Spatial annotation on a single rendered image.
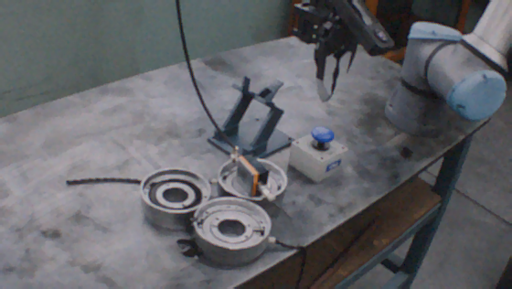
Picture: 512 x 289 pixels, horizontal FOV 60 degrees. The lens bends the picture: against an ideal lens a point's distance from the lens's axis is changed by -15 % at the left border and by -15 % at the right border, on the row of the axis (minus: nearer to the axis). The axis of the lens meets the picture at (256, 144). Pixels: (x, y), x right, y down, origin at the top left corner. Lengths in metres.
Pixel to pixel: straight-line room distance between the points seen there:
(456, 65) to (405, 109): 0.19
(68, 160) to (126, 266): 0.27
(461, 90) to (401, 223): 0.45
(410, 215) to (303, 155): 0.49
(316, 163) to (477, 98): 0.33
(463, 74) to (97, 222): 0.67
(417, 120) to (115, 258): 0.68
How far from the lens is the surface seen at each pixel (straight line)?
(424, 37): 1.03
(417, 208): 1.31
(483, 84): 0.93
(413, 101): 1.08
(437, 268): 2.01
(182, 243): 0.72
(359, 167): 0.93
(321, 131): 0.86
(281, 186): 0.80
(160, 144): 0.92
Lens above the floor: 1.30
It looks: 32 degrees down
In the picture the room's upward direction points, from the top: 8 degrees clockwise
